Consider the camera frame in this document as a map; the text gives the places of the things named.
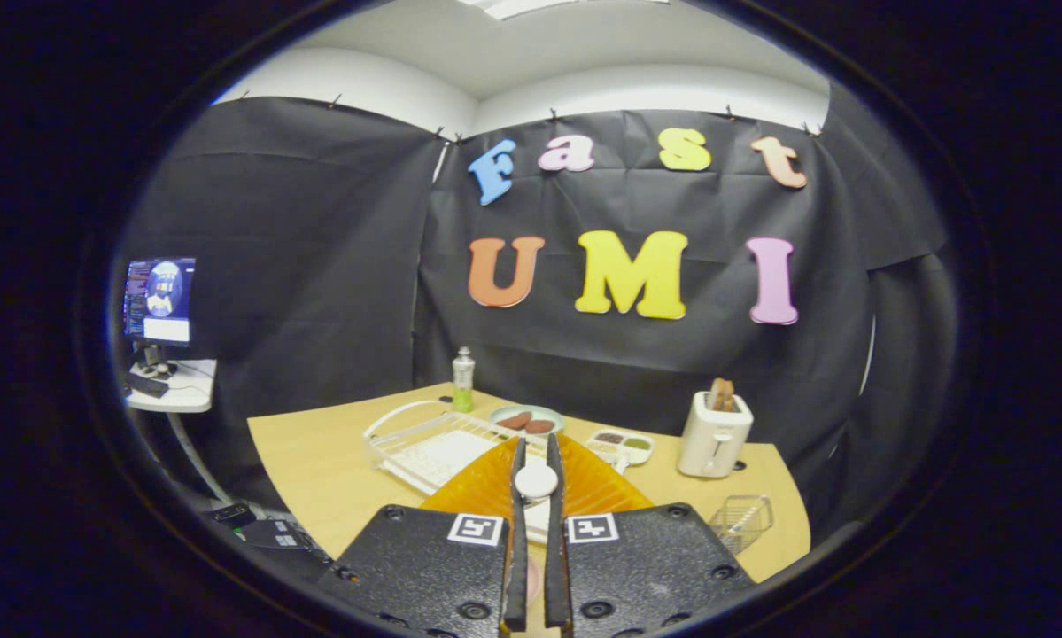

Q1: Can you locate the computer monitor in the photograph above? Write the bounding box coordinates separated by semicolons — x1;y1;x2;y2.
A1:
123;257;198;348

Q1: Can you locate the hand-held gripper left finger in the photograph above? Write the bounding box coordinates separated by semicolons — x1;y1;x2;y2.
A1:
316;434;530;638

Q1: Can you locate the white wire dish rack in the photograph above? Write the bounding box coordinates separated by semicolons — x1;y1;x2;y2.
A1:
363;401;549;543

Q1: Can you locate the white divided grain tray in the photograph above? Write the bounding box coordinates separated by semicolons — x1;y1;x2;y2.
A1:
584;429;655;473

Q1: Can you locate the clear bottle with green liquid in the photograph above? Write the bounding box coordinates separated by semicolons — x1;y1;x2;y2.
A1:
452;346;477;414

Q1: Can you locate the black box with labels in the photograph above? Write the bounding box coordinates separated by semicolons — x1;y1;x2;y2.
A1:
238;518;319;555

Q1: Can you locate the small metal wire basket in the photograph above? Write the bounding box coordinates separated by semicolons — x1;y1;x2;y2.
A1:
709;494;774;556

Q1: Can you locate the white side table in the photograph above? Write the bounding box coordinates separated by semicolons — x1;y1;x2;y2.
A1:
125;358;235;506

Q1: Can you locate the pale green plate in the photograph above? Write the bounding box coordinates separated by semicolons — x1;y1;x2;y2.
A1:
490;404;565;436

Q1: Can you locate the small black box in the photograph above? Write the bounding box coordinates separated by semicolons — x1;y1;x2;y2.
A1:
205;502;257;530

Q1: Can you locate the white toaster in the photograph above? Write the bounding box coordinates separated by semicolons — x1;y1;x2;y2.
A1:
678;391;754;479

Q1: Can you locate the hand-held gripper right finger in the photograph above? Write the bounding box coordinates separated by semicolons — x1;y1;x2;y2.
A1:
544;432;759;638

